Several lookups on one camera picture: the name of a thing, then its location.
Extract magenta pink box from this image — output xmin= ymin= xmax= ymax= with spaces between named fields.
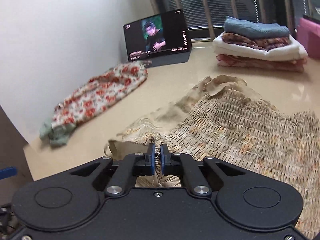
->
xmin=299 ymin=17 xmax=320 ymax=59

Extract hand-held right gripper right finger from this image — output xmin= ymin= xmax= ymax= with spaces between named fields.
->
xmin=161 ymin=144 xmax=247 ymax=196

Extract folded red floral cloth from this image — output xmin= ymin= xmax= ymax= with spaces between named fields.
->
xmin=216 ymin=54 xmax=308 ymax=72

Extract folded brown floral cloth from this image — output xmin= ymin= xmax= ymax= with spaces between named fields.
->
xmin=221 ymin=32 xmax=290 ymax=52

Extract black tablet screen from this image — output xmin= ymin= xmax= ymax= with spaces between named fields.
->
xmin=123 ymin=9 xmax=193 ymax=68

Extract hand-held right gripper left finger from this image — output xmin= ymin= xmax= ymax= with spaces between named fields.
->
xmin=71 ymin=144 xmax=156 ymax=197

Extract red floral white garment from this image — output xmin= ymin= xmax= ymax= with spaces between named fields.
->
xmin=39 ymin=60 xmax=152 ymax=147

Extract beige smocked floral garment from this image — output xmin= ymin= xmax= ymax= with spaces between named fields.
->
xmin=104 ymin=75 xmax=320 ymax=239

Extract blue object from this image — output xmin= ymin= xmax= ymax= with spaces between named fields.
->
xmin=0 ymin=167 xmax=17 ymax=180

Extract window blinds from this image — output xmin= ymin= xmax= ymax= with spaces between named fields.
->
xmin=147 ymin=0 xmax=297 ymax=42

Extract folded blue cloth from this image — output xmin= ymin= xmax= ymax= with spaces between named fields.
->
xmin=223 ymin=16 xmax=290 ymax=39

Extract folded white cloth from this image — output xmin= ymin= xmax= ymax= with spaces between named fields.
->
xmin=212 ymin=34 xmax=309 ymax=61

